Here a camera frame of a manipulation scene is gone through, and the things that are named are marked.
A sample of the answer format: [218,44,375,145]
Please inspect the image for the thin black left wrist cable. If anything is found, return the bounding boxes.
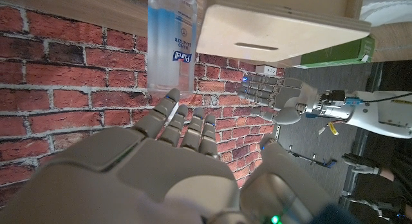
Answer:
[365,91,412,104]

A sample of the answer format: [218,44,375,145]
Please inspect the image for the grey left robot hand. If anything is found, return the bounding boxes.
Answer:
[237,75,324,126]

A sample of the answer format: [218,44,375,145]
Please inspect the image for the wooden box with slot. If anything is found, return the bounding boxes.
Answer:
[196,0,372,64]

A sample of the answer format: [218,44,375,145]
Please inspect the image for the person in black clothing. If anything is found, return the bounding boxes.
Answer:
[349,133,412,224]

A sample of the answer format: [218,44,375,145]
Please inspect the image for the person's bare forearm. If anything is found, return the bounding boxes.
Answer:
[379,167,397,183]

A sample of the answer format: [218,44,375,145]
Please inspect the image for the person's grey gloved hand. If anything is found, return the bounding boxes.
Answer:
[341,153,383,176]

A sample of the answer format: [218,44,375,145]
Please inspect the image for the clear hand sanitizer pump bottle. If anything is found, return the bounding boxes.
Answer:
[147,0,198,100]

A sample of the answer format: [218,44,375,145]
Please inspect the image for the green and white card packet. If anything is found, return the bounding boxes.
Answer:
[300,35,377,70]

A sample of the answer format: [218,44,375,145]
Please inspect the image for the brick wall print backdrop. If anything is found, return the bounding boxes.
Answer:
[0,1,286,205]

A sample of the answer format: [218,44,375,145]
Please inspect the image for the white power strip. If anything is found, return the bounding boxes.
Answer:
[254,64,278,77]

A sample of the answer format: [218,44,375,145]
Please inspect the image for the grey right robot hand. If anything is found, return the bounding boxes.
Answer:
[0,88,339,224]

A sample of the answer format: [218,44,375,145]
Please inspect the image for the black rod with blue end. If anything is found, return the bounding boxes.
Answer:
[287,144,338,169]

